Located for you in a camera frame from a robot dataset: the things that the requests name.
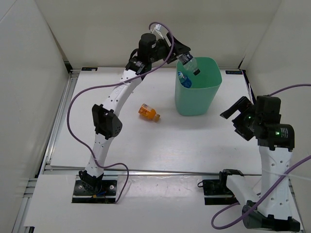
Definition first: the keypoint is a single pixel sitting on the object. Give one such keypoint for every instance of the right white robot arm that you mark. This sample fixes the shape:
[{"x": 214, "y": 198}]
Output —
[{"x": 271, "y": 209}]

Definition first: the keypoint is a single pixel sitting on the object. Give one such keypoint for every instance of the clear bottle blue label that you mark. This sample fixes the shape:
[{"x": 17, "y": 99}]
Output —
[{"x": 184, "y": 80}]

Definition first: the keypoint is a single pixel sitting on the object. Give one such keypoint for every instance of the orange plastic bottle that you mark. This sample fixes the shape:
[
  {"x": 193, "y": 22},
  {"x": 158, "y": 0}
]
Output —
[{"x": 149, "y": 113}]

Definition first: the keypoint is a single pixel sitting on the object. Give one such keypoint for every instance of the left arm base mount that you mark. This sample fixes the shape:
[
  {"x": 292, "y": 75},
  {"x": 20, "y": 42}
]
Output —
[{"x": 104, "y": 192}]

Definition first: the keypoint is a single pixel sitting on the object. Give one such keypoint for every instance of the clear bottle black label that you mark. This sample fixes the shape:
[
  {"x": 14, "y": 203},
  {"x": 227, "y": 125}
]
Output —
[{"x": 189, "y": 63}]

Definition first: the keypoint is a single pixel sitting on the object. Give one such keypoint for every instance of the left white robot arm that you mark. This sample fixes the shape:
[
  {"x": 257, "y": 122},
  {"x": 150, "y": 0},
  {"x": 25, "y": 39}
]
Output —
[{"x": 106, "y": 115}]

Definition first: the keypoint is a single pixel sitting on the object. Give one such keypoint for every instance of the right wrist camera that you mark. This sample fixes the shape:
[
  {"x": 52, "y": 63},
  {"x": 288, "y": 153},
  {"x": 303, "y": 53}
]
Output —
[{"x": 267, "y": 109}]

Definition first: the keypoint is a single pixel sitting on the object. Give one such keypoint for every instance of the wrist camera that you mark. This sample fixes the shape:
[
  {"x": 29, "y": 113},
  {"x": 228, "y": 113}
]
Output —
[
  {"x": 267, "y": 109},
  {"x": 146, "y": 46}
]

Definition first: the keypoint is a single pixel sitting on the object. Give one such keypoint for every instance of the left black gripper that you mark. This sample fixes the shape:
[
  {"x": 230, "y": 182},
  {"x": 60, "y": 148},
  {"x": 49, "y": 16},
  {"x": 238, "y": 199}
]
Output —
[{"x": 178, "y": 48}]

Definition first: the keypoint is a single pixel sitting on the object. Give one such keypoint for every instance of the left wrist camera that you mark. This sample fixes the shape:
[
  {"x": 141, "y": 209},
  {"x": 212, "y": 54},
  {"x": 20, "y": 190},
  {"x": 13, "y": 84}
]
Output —
[{"x": 146, "y": 46}]

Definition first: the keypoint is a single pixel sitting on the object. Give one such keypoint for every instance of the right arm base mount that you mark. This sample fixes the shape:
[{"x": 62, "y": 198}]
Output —
[{"x": 215, "y": 190}]

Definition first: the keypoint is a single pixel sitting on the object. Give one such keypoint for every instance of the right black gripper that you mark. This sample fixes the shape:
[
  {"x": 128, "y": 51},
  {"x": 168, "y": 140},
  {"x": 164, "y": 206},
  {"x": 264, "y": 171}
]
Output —
[{"x": 241, "y": 105}]

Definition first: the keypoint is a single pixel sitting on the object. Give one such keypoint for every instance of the green plastic bin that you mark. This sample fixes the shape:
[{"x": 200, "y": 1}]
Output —
[{"x": 197, "y": 99}]

